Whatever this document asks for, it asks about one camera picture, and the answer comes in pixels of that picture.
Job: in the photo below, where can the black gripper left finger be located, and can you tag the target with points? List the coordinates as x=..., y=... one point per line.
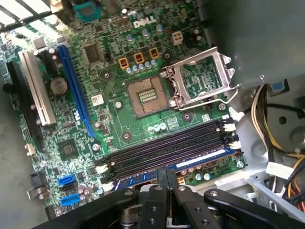
x=152, y=210

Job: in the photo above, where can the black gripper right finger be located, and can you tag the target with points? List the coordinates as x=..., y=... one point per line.
x=190, y=210

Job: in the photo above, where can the blue RAM stick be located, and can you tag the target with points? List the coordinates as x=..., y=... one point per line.
x=209, y=156

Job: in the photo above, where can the black RAM slot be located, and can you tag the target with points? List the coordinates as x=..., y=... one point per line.
x=166, y=159
x=166, y=141
x=166, y=150

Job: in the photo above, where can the blue SATA port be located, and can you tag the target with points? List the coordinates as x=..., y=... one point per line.
x=70, y=199
x=68, y=180

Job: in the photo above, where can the black open PC case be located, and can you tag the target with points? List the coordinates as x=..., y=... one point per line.
x=250, y=148

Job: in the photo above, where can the black chipset chip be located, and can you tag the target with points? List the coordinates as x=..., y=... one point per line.
x=68, y=149

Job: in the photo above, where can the CPU socket with gold pins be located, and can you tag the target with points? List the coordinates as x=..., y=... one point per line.
x=147, y=96

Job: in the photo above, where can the green Dell motherboard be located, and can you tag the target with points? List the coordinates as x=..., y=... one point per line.
x=112, y=78

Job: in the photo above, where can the blue expansion slot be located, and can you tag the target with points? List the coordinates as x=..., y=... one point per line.
x=74, y=88

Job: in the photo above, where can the round coin cell battery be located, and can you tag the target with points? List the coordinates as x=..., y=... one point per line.
x=58, y=86

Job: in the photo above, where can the black expansion slot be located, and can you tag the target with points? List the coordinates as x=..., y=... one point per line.
x=23, y=107

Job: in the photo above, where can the white expansion slot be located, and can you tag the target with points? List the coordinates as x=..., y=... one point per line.
x=35, y=88

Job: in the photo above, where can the white four pin power socket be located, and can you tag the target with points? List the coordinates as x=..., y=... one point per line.
x=177, y=38

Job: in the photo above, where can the grey Dell power supply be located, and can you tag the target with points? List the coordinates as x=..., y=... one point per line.
x=257, y=35

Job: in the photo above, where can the teal port connector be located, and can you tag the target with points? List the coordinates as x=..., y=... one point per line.
x=87, y=12

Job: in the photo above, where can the metal socket cover frame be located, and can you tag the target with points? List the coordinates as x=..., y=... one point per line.
x=207, y=96

